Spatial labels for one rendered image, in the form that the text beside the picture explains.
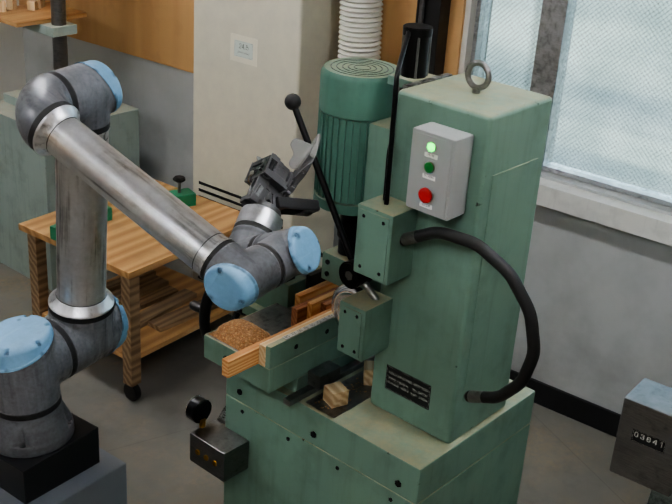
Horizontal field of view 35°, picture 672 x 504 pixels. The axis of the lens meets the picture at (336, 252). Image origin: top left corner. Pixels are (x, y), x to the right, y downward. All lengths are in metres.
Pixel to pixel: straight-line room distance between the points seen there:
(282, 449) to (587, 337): 1.60
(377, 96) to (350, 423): 0.70
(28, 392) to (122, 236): 1.46
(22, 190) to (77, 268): 2.17
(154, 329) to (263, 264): 2.03
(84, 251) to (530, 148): 0.98
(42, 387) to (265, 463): 0.54
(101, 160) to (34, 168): 2.41
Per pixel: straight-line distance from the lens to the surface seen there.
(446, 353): 2.17
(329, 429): 2.32
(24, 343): 2.38
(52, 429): 2.48
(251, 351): 2.26
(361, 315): 2.15
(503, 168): 2.04
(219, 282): 1.87
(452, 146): 1.94
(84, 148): 2.05
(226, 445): 2.53
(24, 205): 4.57
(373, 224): 2.07
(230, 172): 4.11
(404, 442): 2.26
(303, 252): 1.95
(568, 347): 3.83
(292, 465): 2.46
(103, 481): 2.57
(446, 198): 1.97
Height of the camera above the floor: 2.09
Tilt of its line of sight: 25 degrees down
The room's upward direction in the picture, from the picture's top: 4 degrees clockwise
